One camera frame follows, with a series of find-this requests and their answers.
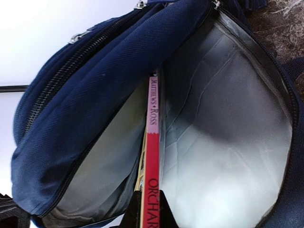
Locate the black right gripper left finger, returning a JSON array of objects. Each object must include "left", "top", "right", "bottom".
[{"left": 121, "top": 190, "right": 142, "bottom": 228}]

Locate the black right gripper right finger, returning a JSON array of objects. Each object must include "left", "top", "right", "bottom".
[{"left": 160, "top": 190, "right": 179, "bottom": 228}]

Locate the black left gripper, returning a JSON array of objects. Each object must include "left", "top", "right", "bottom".
[{"left": 0, "top": 194, "right": 30, "bottom": 228}]

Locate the yellow paperback book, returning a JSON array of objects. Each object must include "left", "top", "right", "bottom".
[{"left": 135, "top": 70, "right": 160, "bottom": 228}]

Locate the navy blue student backpack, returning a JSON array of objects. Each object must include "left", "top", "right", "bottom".
[{"left": 11, "top": 0, "right": 304, "bottom": 228}]

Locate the left black frame post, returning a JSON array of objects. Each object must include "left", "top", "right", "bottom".
[{"left": 0, "top": 85, "right": 28, "bottom": 93}]

